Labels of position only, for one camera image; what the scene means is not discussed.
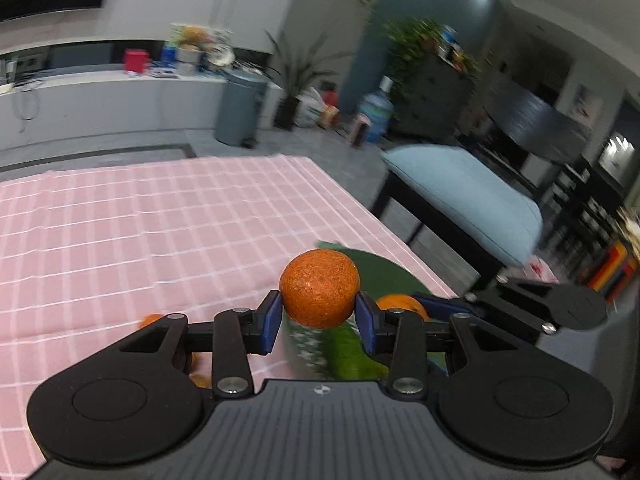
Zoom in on dark drawer cabinet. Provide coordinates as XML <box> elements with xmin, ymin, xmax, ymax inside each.
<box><xmin>395</xmin><ymin>55</ymin><xmax>475</xmax><ymax>142</ymax></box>

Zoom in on white plastic bag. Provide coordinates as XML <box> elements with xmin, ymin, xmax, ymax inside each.
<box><xmin>294</xmin><ymin>87</ymin><xmax>340</xmax><ymax>129</ymax></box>

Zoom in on red box on counter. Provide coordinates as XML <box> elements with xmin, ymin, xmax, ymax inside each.
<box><xmin>124</xmin><ymin>49</ymin><xmax>150</xmax><ymax>75</ymax></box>

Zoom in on green fruit bowl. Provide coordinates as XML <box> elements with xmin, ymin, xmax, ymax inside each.
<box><xmin>285</xmin><ymin>240</ymin><xmax>449</xmax><ymax>380</ymax></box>

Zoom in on potted long-leaf plant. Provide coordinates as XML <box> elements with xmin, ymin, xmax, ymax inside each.
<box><xmin>266</xmin><ymin>30</ymin><xmax>352</xmax><ymax>131</ymax></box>

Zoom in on green cucumber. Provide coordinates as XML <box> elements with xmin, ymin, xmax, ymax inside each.
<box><xmin>320</xmin><ymin>323</ymin><xmax>388</xmax><ymax>382</ymax></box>

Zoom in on orange at bowl right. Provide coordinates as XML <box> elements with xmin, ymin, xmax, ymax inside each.
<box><xmin>136</xmin><ymin>313</ymin><xmax>214</xmax><ymax>390</ymax></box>

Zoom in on white marble tv bench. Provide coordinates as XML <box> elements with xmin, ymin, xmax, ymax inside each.
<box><xmin>0</xmin><ymin>66</ymin><xmax>284</xmax><ymax>154</ymax></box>

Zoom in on small orange mandarin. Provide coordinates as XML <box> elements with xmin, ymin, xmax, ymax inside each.
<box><xmin>376</xmin><ymin>294</ymin><xmax>428</xmax><ymax>321</ymax></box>

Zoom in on grey trash bin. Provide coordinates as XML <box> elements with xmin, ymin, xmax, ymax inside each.
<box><xmin>215</xmin><ymin>70</ymin><xmax>269</xmax><ymax>148</ymax></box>

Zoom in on leafy green pothos plant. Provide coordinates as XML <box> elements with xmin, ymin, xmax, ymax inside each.
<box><xmin>384</xmin><ymin>18</ymin><xmax>480</xmax><ymax>93</ymax></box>

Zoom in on blue water jug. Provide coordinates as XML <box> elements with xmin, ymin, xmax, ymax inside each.
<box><xmin>358</xmin><ymin>76</ymin><xmax>394</xmax><ymax>143</ymax></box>

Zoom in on rough orange fruit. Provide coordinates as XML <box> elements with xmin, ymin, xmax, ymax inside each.
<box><xmin>279</xmin><ymin>249</ymin><xmax>360</xmax><ymax>330</ymax></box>

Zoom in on black wooden chair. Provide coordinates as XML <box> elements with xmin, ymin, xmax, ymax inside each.
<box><xmin>370</xmin><ymin>75</ymin><xmax>592</xmax><ymax>290</ymax></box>

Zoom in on pink checkered tablecloth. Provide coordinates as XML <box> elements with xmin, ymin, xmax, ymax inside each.
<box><xmin>1</xmin><ymin>155</ymin><xmax>450</xmax><ymax>479</ymax></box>

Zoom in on light blue seat cushion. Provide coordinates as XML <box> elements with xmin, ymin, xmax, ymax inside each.
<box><xmin>382</xmin><ymin>144</ymin><xmax>542</xmax><ymax>266</ymax></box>

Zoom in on teddy bear in basket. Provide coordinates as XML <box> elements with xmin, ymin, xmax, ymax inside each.
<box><xmin>169</xmin><ymin>24</ymin><xmax>235</xmax><ymax>70</ymax></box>

